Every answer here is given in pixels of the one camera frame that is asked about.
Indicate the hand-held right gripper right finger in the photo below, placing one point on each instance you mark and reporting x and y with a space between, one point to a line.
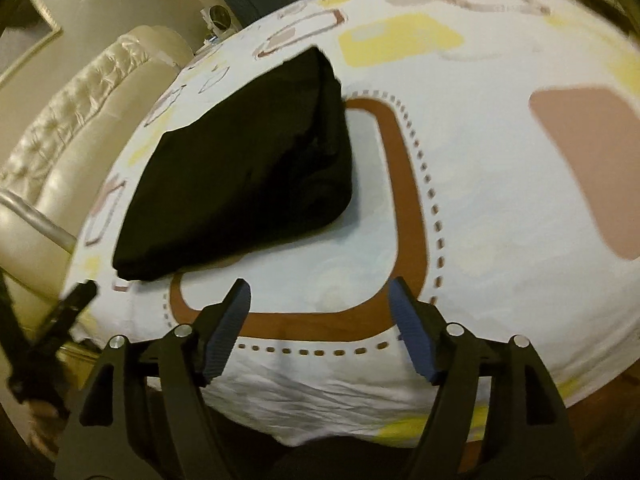
415 332

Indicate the patterned white bed sheet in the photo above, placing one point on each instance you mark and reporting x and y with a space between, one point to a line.
500 210

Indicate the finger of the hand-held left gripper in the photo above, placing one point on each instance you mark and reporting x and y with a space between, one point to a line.
70 310

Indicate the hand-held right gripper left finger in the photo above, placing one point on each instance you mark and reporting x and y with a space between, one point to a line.
227 330

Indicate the small desk fan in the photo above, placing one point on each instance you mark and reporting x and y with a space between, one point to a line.
218 17

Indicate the cream padded headboard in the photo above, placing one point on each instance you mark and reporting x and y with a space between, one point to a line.
75 125

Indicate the grey metal pole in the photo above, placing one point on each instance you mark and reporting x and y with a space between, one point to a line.
35 220

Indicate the black pants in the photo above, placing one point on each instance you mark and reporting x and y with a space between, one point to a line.
240 170

